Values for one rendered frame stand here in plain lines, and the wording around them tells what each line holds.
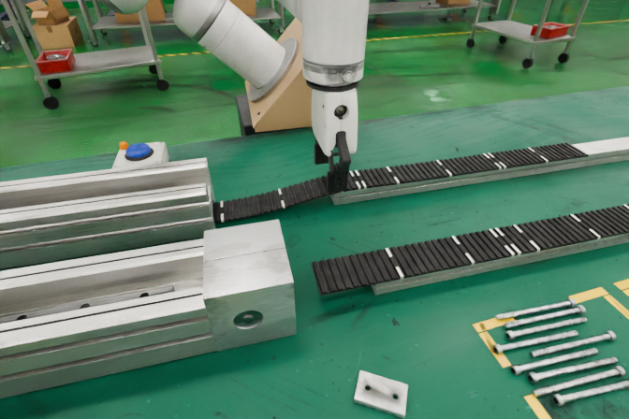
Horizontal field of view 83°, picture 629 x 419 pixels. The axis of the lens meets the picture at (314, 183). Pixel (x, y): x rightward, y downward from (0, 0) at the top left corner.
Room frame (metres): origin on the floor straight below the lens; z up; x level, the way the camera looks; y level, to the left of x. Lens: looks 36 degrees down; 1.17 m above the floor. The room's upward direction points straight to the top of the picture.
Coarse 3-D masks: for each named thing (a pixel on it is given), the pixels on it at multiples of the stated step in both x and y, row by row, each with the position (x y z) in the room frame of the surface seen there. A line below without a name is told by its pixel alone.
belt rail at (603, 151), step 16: (576, 144) 0.63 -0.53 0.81; (592, 144) 0.63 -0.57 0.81; (608, 144) 0.63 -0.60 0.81; (624, 144) 0.63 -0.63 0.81; (576, 160) 0.59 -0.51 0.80; (592, 160) 0.60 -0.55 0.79; (608, 160) 0.61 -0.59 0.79; (624, 160) 0.62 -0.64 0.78; (464, 176) 0.53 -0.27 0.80; (480, 176) 0.55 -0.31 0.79; (496, 176) 0.55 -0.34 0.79; (512, 176) 0.56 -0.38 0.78; (352, 192) 0.48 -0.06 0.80; (368, 192) 0.49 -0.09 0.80; (384, 192) 0.50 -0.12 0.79; (400, 192) 0.50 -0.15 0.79; (416, 192) 0.51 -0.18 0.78
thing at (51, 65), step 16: (16, 0) 3.07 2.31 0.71; (144, 16) 3.03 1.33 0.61; (16, 32) 2.63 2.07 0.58; (32, 32) 3.07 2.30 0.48; (144, 32) 3.47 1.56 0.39; (128, 48) 3.40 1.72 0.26; (144, 48) 3.40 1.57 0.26; (32, 64) 2.63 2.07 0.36; (48, 64) 2.69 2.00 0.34; (64, 64) 2.73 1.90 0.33; (80, 64) 2.93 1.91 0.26; (96, 64) 2.93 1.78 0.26; (112, 64) 2.93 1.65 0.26; (128, 64) 2.93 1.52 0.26; (144, 64) 2.97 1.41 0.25; (48, 80) 3.06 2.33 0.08; (160, 80) 3.02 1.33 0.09; (48, 96) 2.63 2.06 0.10
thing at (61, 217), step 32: (192, 160) 0.49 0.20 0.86; (0, 192) 0.40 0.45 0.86; (32, 192) 0.41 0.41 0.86; (64, 192) 0.42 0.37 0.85; (96, 192) 0.43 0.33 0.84; (128, 192) 0.44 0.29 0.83; (160, 192) 0.40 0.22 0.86; (192, 192) 0.40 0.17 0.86; (0, 224) 0.34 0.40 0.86; (32, 224) 0.35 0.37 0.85; (64, 224) 0.36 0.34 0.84; (96, 224) 0.36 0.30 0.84; (128, 224) 0.37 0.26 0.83; (160, 224) 0.39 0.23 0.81; (192, 224) 0.39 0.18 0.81; (0, 256) 0.33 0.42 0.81; (32, 256) 0.34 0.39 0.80; (64, 256) 0.35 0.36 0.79
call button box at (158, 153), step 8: (152, 144) 0.58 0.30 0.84; (160, 144) 0.58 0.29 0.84; (120, 152) 0.55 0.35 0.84; (152, 152) 0.55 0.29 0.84; (160, 152) 0.55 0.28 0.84; (120, 160) 0.53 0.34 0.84; (128, 160) 0.53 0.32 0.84; (136, 160) 0.52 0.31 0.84; (144, 160) 0.53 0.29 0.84; (152, 160) 0.53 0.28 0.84; (160, 160) 0.53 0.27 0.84; (168, 160) 0.58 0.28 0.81; (112, 168) 0.50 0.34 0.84
